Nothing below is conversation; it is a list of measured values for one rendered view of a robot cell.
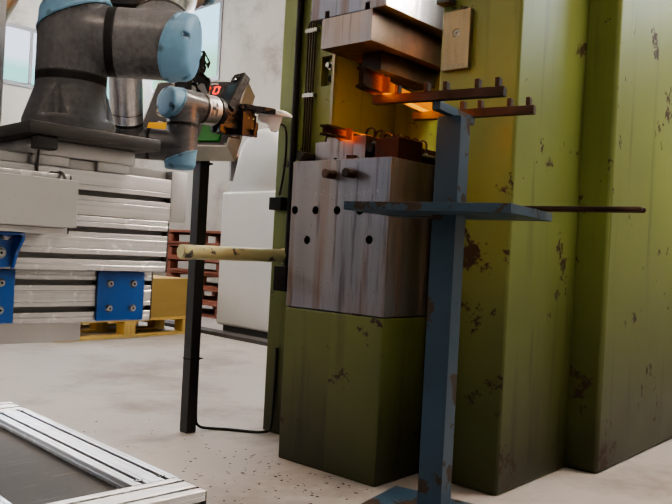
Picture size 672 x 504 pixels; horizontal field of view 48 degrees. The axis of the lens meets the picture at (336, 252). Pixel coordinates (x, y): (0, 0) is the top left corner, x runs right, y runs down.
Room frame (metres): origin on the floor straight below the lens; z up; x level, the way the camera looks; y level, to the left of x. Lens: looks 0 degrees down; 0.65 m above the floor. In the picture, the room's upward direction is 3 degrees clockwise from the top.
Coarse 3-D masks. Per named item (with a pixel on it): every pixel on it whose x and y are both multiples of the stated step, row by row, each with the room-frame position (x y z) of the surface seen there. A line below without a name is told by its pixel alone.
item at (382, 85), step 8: (360, 72) 1.63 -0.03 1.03; (368, 72) 1.64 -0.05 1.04; (376, 72) 1.66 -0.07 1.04; (360, 80) 1.63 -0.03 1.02; (368, 80) 1.65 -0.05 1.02; (376, 80) 1.68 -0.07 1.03; (384, 80) 1.69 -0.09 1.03; (360, 88) 1.65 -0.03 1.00; (368, 88) 1.64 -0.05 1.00; (376, 88) 1.68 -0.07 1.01; (384, 88) 1.69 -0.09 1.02; (392, 88) 1.73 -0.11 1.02; (408, 104) 1.85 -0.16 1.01; (416, 104) 1.85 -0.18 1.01; (424, 104) 1.88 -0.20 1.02
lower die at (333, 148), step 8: (352, 136) 2.26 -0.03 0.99; (360, 136) 2.24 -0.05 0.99; (368, 136) 2.23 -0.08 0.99; (320, 144) 2.34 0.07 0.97; (328, 144) 2.32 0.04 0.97; (336, 144) 2.30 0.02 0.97; (344, 144) 2.28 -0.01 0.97; (352, 144) 2.26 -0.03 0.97; (360, 144) 2.24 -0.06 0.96; (320, 152) 2.34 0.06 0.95; (328, 152) 2.32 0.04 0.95; (336, 152) 2.30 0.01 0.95; (344, 152) 2.28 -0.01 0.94; (352, 152) 2.26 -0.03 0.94; (360, 152) 2.23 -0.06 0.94; (368, 152) 2.24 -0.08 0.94; (424, 152) 2.45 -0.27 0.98; (432, 152) 2.49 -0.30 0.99
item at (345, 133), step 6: (324, 126) 2.19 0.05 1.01; (330, 126) 2.20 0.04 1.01; (336, 126) 2.22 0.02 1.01; (324, 132) 2.19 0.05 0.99; (330, 132) 2.21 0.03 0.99; (336, 132) 2.23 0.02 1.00; (342, 132) 2.25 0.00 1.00; (348, 132) 2.25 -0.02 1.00; (354, 132) 2.28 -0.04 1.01; (336, 138) 2.26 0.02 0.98; (342, 138) 2.25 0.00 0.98; (348, 138) 2.25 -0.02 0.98
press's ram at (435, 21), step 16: (320, 0) 2.36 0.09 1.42; (336, 0) 2.32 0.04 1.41; (352, 0) 2.28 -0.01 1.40; (368, 0) 2.24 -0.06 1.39; (384, 0) 2.20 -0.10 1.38; (400, 0) 2.24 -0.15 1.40; (416, 0) 2.30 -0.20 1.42; (432, 0) 2.36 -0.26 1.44; (320, 16) 2.36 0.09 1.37; (400, 16) 2.29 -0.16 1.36; (416, 16) 2.30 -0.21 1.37; (432, 16) 2.37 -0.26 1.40; (432, 32) 2.43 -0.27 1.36
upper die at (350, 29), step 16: (336, 16) 2.32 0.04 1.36; (352, 16) 2.27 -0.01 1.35; (368, 16) 2.23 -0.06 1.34; (384, 16) 2.27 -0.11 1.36; (336, 32) 2.31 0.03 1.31; (352, 32) 2.27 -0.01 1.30; (368, 32) 2.23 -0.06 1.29; (384, 32) 2.27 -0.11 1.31; (400, 32) 2.33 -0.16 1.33; (416, 32) 2.39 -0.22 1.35; (336, 48) 2.33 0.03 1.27; (352, 48) 2.32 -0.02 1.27; (368, 48) 2.31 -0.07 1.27; (384, 48) 2.30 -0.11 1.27; (400, 48) 2.33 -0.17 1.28; (416, 48) 2.40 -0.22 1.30; (432, 48) 2.46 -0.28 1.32; (432, 64) 2.47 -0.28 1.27
